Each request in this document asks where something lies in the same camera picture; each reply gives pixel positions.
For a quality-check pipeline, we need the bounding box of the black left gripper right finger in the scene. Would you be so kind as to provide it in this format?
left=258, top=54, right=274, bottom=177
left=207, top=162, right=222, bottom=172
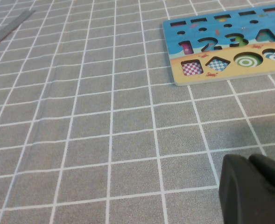
left=247, top=153, right=275, bottom=198

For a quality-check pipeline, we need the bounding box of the grey flat strip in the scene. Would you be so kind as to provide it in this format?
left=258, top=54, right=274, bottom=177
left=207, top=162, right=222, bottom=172
left=0, top=10, right=36, bottom=52

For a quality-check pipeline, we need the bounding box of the sea-themed wooden puzzle board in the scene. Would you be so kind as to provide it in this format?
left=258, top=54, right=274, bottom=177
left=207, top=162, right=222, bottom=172
left=162, top=3, right=275, bottom=87

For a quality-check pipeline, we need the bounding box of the grey white-checked tablecloth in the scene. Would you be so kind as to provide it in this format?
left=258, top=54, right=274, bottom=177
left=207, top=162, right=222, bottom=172
left=0, top=0, right=275, bottom=224

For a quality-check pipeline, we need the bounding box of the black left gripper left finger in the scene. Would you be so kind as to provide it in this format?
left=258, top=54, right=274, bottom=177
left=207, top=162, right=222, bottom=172
left=218, top=154, right=275, bottom=224

